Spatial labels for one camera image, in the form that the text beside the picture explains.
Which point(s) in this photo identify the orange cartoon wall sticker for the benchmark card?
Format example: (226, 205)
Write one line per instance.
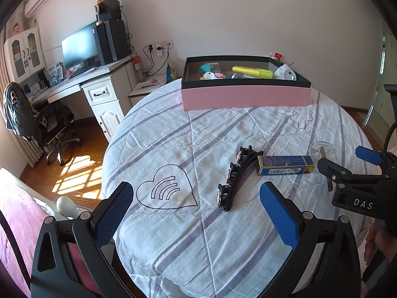
(16, 28)

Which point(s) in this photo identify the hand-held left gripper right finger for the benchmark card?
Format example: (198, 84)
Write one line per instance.
(279, 214)

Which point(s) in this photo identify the black box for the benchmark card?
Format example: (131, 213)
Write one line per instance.
(108, 11)

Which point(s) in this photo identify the yellow highlighter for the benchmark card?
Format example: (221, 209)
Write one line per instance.
(252, 72)

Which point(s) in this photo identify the black hair clip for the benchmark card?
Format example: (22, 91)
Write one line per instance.
(228, 197)

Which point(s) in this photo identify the blue white carton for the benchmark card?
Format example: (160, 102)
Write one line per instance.
(55, 74)

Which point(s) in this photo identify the pink bedsheet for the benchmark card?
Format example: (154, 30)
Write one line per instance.
(18, 211)

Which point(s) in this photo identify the black office chair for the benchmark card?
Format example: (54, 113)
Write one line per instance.
(55, 124)

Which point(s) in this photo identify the blue snack bag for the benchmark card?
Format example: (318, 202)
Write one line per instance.
(171, 72)

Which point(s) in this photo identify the clear glass piece with stem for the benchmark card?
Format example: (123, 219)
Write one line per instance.
(325, 152)

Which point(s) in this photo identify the teal round lid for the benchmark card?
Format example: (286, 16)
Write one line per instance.
(204, 69)

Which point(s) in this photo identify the white charger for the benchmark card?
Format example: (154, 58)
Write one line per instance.
(285, 72)

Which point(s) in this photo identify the white bed post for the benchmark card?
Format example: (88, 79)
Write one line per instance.
(66, 205)

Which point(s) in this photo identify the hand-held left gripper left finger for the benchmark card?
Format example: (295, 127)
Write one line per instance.
(113, 214)

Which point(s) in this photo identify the white wall sockets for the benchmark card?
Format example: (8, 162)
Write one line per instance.
(159, 45)

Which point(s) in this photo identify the black keyboard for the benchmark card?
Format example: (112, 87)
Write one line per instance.
(82, 72)

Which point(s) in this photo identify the orange capped bottle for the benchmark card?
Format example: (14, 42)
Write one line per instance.
(138, 68)

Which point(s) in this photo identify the person's right hand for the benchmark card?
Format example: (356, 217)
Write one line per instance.
(383, 242)

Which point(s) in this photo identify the small doll figurine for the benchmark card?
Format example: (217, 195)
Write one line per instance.
(208, 75)

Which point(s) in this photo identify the white glass door cabinet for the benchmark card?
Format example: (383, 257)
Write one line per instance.
(23, 54)

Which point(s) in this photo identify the pink paper packet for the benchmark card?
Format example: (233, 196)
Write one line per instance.
(149, 83)

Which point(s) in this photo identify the dark patterned jacket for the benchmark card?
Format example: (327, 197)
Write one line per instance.
(18, 108)

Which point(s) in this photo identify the black computer tower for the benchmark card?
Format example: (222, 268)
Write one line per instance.
(113, 42)

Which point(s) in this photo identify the low black white cabinet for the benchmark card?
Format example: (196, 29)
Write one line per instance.
(149, 91)

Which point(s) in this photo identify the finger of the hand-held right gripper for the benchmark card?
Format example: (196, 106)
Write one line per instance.
(356, 203)
(367, 154)

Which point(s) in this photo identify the white desk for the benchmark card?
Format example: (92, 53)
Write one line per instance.
(105, 99)

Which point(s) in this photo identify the blue rectangular box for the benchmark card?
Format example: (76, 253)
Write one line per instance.
(285, 165)

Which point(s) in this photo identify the black computer monitor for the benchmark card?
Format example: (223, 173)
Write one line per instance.
(80, 46)

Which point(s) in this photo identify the pink storage box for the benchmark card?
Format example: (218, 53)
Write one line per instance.
(245, 97)

